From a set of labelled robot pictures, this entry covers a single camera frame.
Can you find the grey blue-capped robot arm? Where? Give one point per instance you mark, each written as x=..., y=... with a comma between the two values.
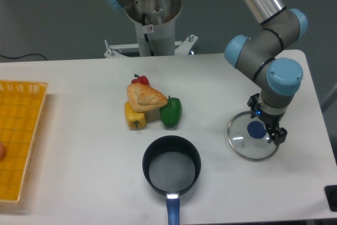
x=257, y=57

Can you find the black device at table edge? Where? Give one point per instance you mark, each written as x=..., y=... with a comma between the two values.
x=331, y=196

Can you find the yellow woven basket tray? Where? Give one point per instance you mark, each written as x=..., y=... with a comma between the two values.
x=21, y=107

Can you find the yellow bell pepper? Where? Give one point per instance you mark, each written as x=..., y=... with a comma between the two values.
x=134, y=120

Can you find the glass pot lid blue knob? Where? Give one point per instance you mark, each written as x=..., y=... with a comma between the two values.
x=249, y=139

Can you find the red bell pepper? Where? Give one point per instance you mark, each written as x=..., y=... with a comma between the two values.
x=140, y=79

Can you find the golden triangle puff pastry bread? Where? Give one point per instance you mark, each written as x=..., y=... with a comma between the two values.
x=143, y=98

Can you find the green bell pepper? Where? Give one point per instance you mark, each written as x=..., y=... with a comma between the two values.
x=171, y=113

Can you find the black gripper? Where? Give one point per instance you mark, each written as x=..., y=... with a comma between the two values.
x=270, y=116

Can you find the dark saucepan with blue handle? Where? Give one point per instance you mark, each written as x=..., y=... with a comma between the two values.
x=171, y=165

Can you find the grey table leg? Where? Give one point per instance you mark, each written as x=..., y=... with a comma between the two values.
x=329, y=99

